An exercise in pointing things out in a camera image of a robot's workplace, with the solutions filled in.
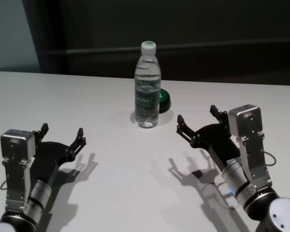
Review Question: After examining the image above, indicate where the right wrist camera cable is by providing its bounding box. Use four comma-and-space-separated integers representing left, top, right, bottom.
263, 151, 276, 167

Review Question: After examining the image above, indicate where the clear plastic water bottle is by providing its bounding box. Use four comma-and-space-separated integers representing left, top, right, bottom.
134, 41, 162, 129

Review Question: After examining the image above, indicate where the black green round button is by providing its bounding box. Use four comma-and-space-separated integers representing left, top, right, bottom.
159, 88, 172, 114

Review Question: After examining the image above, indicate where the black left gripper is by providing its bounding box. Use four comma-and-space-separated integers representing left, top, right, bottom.
30, 123, 87, 184

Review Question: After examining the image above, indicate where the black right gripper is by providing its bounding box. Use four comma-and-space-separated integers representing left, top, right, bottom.
176, 105, 241, 170

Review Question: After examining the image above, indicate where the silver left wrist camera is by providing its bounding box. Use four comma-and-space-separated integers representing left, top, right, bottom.
0, 129, 37, 211

